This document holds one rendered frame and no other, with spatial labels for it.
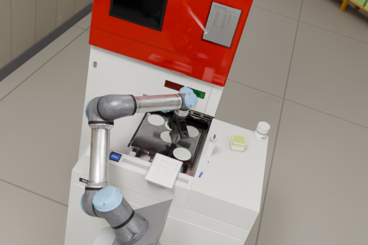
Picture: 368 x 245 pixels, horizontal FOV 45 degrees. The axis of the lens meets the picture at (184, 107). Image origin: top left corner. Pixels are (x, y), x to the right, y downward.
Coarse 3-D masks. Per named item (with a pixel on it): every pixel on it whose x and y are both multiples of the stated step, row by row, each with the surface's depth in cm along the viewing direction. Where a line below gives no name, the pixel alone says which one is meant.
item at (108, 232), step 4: (104, 228) 205; (108, 228) 205; (100, 232) 203; (104, 232) 203; (108, 232) 204; (112, 232) 204; (100, 236) 201; (104, 236) 201; (108, 236) 202; (112, 236) 202; (96, 240) 199; (100, 240) 199; (104, 240) 200; (108, 240) 200; (112, 240) 201; (96, 244) 197; (100, 244) 198; (104, 244) 198; (108, 244) 198; (160, 244) 205
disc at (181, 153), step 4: (176, 148) 248; (180, 148) 249; (184, 148) 250; (176, 152) 246; (180, 152) 246; (184, 152) 247; (188, 152) 248; (176, 156) 243; (180, 156) 243; (184, 156) 244; (188, 156) 245
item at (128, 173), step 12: (132, 156) 226; (84, 168) 226; (108, 168) 222; (120, 168) 220; (132, 168) 220; (144, 168) 222; (108, 180) 227; (120, 180) 225; (132, 180) 223; (144, 180) 221; (180, 180) 221; (192, 180) 222; (144, 192) 225; (156, 192) 223; (168, 192) 221; (180, 192) 220; (180, 204) 224
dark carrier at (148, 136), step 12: (144, 120) 262; (144, 132) 253; (156, 132) 255; (132, 144) 243; (144, 144) 245; (156, 144) 247; (168, 144) 249; (180, 144) 252; (192, 144) 254; (168, 156) 241; (192, 156) 246
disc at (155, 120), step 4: (148, 116) 265; (152, 116) 266; (156, 116) 267; (160, 116) 268; (148, 120) 262; (152, 120) 263; (156, 120) 264; (160, 120) 265; (156, 124) 261; (160, 124) 262
